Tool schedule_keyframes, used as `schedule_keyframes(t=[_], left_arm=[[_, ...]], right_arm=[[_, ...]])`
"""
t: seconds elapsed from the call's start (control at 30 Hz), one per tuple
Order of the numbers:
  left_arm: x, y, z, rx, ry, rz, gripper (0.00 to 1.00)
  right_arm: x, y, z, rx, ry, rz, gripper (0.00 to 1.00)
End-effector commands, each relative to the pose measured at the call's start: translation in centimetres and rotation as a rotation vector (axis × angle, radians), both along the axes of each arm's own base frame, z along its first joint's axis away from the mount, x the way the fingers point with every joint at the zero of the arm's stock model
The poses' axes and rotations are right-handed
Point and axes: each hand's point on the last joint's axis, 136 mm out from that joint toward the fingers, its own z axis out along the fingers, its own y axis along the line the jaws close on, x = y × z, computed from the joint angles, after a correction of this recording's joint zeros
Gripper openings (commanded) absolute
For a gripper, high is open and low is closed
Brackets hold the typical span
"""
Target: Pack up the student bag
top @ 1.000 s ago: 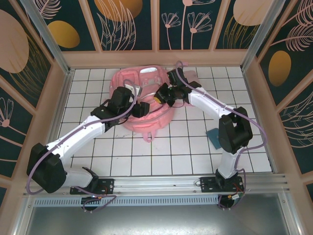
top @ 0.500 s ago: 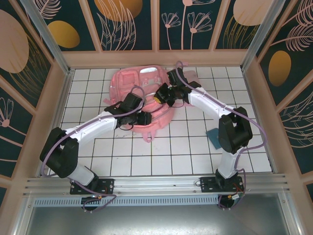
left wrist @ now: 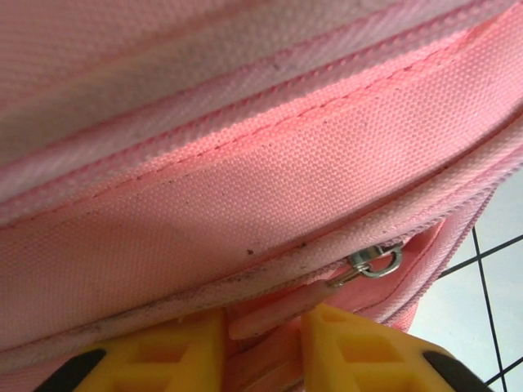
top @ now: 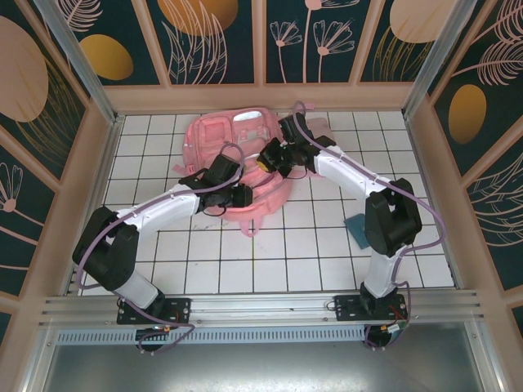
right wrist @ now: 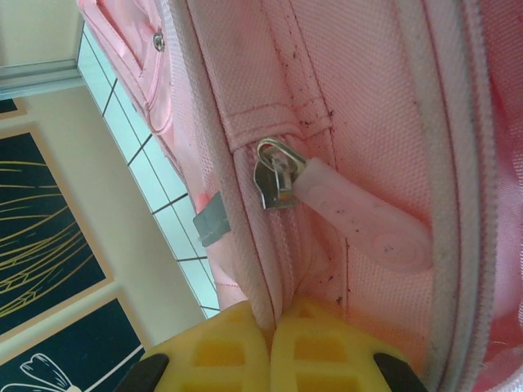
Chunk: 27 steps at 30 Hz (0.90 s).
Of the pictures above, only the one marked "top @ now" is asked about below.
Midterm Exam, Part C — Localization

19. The pink pencil case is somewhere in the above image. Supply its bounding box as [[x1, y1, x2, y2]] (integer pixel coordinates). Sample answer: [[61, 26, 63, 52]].
[[308, 117, 338, 146]]

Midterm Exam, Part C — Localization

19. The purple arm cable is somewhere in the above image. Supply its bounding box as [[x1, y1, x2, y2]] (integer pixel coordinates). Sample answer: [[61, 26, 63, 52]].
[[76, 141, 246, 357], [292, 100, 447, 352]]

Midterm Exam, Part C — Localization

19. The pink school backpack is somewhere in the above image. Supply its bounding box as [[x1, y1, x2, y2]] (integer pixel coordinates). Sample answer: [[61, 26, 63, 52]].
[[173, 101, 318, 238]]

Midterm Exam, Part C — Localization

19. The slotted grey cable duct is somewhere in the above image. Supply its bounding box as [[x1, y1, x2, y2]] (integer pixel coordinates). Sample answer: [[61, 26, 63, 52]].
[[55, 328, 369, 345]]

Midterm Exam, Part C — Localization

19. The aluminium mounting rail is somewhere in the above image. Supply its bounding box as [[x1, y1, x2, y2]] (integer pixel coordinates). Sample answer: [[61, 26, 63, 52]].
[[38, 288, 489, 327]]

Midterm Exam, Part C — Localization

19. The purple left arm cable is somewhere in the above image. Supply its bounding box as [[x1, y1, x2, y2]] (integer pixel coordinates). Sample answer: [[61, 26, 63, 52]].
[[76, 141, 246, 357]]

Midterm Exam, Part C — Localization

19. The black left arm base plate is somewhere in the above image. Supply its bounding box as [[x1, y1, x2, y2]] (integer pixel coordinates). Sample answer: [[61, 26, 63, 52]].
[[117, 296, 192, 326]]

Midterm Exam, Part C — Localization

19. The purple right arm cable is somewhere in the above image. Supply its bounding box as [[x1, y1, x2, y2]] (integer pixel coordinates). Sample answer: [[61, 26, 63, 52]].
[[292, 100, 447, 352]]

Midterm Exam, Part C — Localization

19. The aluminium corner post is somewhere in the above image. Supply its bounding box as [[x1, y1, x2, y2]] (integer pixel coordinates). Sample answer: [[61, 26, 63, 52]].
[[32, 0, 125, 127], [401, 0, 489, 120]]

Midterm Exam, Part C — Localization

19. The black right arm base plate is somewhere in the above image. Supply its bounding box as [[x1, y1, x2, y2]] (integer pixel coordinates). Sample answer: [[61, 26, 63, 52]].
[[333, 293, 409, 322]]

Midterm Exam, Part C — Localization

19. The teal notebook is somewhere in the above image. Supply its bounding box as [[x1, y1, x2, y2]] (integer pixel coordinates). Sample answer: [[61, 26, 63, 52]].
[[343, 214, 369, 249]]

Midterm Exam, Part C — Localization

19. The wired power connector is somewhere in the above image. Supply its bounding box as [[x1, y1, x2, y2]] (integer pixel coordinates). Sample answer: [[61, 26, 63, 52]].
[[378, 320, 411, 342], [136, 324, 183, 341]]

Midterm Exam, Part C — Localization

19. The grey metal sheet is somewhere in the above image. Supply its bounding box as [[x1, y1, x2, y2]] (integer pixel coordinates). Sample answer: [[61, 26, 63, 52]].
[[40, 342, 491, 392]]

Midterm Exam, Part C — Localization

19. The aluminium side rail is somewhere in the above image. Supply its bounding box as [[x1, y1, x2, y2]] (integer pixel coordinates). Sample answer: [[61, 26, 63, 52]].
[[65, 116, 125, 296]]

